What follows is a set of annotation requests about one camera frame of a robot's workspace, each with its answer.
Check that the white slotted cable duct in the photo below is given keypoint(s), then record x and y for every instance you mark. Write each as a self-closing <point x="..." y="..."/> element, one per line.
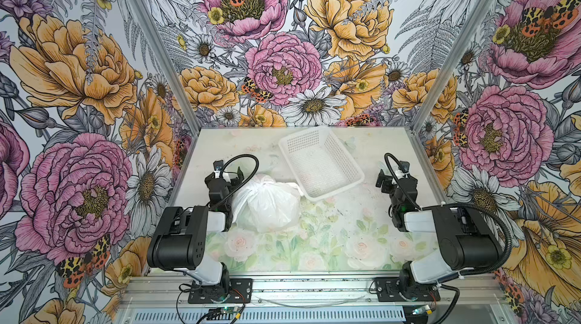
<point x="387" y="314"/>

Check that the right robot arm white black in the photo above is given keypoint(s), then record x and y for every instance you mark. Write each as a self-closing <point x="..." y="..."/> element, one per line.
<point x="471" y="240"/>

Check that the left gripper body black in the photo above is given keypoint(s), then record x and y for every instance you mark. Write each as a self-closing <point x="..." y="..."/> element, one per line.
<point x="218" y="185"/>

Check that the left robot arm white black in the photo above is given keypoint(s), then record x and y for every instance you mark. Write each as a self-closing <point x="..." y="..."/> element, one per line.
<point x="179" y="242"/>

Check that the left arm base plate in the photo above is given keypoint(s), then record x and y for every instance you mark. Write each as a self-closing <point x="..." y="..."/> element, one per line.
<point x="235" y="291"/>

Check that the white perforated plastic basket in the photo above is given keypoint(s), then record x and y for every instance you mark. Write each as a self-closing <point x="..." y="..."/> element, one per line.
<point x="320" y="163"/>

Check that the left aluminium corner post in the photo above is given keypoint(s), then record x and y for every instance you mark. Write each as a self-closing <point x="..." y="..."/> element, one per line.
<point x="140" y="9"/>

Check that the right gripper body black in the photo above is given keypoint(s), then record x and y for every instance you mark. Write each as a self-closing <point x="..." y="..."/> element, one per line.
<point x="400" y="192"/>

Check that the aluminium corner post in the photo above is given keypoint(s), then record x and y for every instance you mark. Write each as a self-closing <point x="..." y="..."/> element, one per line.
<point x="473" y="21"/>
<point x="140" y="9"/>

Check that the right aluminium corner post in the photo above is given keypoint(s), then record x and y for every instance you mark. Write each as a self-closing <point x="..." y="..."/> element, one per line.
<point x="473" y="21"/>

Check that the white plastic bag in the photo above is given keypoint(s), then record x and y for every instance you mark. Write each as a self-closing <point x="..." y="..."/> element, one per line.
<point x="265" y="205"/>

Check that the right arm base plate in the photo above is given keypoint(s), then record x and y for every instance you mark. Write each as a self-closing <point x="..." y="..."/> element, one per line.
<point x="391" y="289"/>

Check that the aluminium front rail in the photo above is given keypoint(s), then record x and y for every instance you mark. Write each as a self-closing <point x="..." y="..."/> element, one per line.
<point x="161" y="290"/>

